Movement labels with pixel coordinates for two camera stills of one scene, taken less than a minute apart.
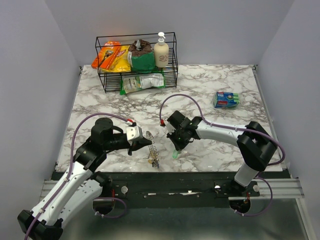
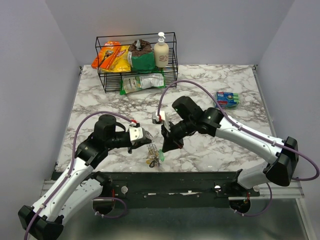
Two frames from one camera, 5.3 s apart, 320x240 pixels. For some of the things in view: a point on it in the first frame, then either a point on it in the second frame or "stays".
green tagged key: (176, 153) → (162, 157)
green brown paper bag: (141, 56) stays
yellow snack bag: (121, 63) stays
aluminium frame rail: (279, 188) stays
